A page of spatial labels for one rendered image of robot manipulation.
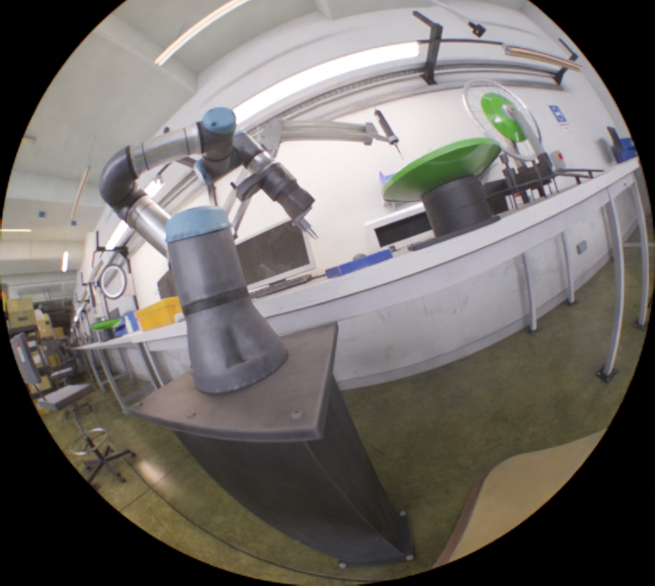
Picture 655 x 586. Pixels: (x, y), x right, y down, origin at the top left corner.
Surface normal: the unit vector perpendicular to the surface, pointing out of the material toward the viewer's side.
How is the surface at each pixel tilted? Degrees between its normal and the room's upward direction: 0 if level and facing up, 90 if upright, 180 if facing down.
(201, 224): 87
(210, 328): 71
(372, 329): 90
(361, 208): 90
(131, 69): 180
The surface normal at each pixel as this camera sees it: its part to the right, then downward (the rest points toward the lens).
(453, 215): -0.74, 0.22
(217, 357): 0.08, -0.42
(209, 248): 0.68, -0.26
